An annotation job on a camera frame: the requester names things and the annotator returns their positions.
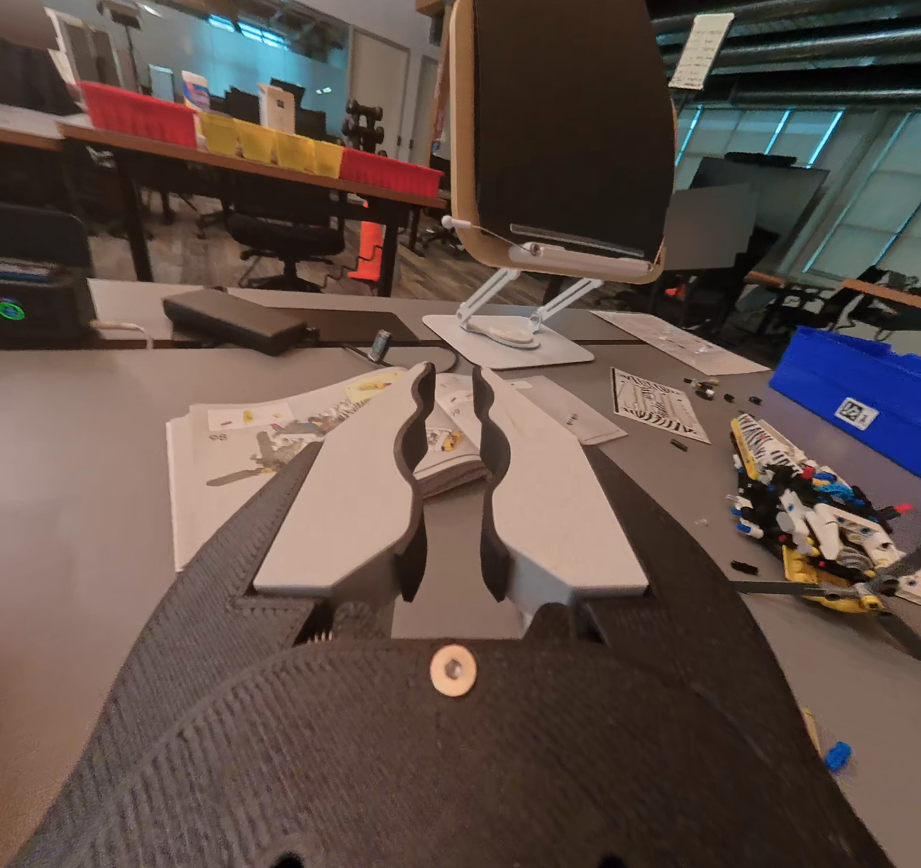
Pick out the red storage bin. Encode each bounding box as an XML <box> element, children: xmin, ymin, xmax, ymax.
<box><xmin>78</xmin><ymin>80</ymin><xmax>200</xmax><ymax>150</ymax></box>
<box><xmin>338</xmin><ymin>147</ymin><xmax>444</xmax><ymax>200</ymax></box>

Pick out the clear plastic bag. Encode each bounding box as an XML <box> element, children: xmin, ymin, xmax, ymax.
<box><xmin>590</xmin><ymin>309</ymin><xmax>771</xmax><ymax>377</ymax></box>

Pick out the orange traffic cone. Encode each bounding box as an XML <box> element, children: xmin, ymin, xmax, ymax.
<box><xmin>348</xmin><ymin>199</ymin><xmax>387</xmax><ymax>282</ymax></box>

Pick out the black dumbbell rack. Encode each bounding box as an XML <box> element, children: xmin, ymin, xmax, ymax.
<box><xmin>342</xmin><ymin>98</ymin><xmax>387</xmax><ymax>158</ymax></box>

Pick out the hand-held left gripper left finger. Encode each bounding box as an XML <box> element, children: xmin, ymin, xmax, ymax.
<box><xmin>252</xmin><ymin>361</ymin><xmax>437</xmax><ymax>603</ymax></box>

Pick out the zebra striped lego helicopter model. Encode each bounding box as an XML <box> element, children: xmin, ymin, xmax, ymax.
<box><xmin>729</xmin><ymin>413</ymin><xmax>921</xmax><ymax>657</ymax></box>

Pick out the black office chair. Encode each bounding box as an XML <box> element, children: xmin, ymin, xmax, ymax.
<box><xmin>226</xmin><ymin>192</ymin><xmax>348</xmax><ymax>293</ymax></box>

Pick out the lego instruction booklet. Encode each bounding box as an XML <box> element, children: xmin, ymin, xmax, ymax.
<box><xmin>165</xmin><ymin>366</ymin><xmax>627</xmax><ymax>573</ymax></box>

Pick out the wooden table with bins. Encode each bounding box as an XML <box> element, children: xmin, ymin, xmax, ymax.
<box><xmin>0</xmin><ymin>120</ymin><xmax>449</xmax><ymax>297</ymax></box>

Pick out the black charger box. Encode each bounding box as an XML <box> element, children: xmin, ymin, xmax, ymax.
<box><xmin>0</xmin><ymin>257</ymin><xmax>98</xmax><ymax>351</ymax></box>

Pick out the white paper note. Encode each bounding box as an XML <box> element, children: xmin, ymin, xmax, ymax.
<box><xmin>668</xmin><ymin>13</ymin><xmax>735</xmax><ymax>91</ymax></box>

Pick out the grey panel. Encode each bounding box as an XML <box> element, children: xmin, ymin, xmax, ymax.
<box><xmin>663</xmin><ymin>156</ymin><xmax>830</xmax><ymax>273</ymax></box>

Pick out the zebra sticker sheet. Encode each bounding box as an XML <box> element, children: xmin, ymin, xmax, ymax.
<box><xmin>610</xmin><ymin>366</ymin><xmax>712</xmax><ymax>445</ymax></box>

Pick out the black power adapter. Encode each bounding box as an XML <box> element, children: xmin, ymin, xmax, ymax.
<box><xmin>162</xmin><ymin>287</ymin><xmax>321</xmax><ymax>358</ymax></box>

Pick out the black tablet in tan case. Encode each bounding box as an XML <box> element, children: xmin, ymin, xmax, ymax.
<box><xmin>448</xmin><ymin>0</ymin><xmax>679</xmax><ymax>286</ymax></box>

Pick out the white cable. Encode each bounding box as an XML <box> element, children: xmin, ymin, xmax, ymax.
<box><xmin>90</xmin><ymin>319</ymin><xmax>156</xmax><ymax>352</ymax></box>

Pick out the blue storage bin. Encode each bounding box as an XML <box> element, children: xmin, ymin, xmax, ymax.
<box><xmin>768</xmin><ymin>327</ymin><xmax>921</xmax><ymax>455</ymax></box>

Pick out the black cable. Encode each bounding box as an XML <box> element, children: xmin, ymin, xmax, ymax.
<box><xmin>338</xmin><ymin>328</ymin><xmax>463</xmax><ymax>381</ymax></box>

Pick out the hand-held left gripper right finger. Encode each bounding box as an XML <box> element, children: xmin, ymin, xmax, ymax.
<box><xmin>471</xmin><ymin>366</ymin><xmax>651</xmax><ymax>604</ymax></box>

